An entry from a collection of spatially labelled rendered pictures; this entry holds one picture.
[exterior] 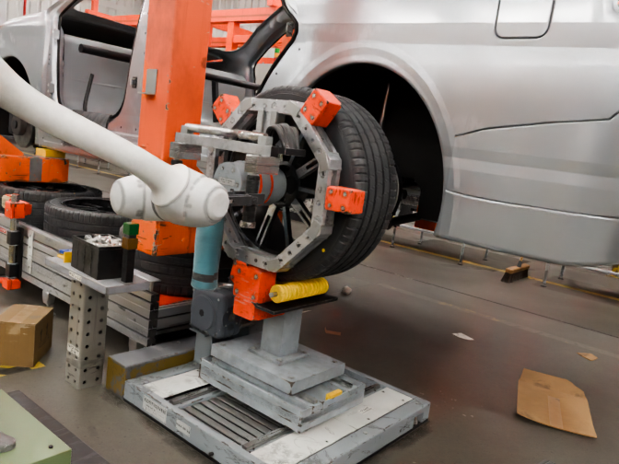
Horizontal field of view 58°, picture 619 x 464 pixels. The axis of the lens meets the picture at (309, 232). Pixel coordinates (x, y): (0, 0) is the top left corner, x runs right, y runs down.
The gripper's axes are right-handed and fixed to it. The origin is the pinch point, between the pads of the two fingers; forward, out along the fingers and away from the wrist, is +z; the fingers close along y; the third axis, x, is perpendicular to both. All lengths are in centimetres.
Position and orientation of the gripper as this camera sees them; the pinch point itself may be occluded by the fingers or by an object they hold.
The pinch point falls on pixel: (250, 197)
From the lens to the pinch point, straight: 157.3
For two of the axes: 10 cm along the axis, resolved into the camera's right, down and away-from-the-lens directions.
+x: 1.3, -9.8, -1.6
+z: 6.3, -0.4, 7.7
